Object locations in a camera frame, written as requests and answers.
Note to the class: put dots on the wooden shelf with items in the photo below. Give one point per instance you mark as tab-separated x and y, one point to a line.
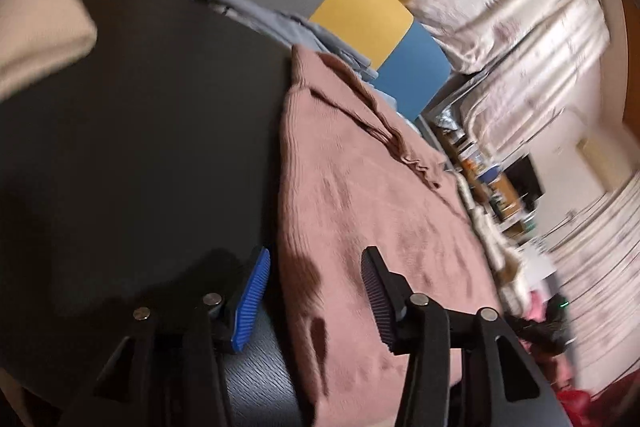
495	192

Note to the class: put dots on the silver plastic bag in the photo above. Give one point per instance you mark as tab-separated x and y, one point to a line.
447	119

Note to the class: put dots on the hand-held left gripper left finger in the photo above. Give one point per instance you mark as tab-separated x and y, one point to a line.
252	302

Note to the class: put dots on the grey garment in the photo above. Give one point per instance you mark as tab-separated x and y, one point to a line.
280	22

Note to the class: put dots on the grey yellow blue chair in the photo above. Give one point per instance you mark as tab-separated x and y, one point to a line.
360	7

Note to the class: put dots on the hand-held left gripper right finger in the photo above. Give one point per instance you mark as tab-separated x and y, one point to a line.
377	302

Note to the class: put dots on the pink knit sweater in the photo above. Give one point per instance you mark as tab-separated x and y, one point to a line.
375	207

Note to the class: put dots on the red cloth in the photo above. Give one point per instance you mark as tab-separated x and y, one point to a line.
595	407

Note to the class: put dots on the cream folded cloth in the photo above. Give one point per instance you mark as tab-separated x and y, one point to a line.
40	32

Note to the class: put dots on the black monitor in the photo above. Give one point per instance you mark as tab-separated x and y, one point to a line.
525	182

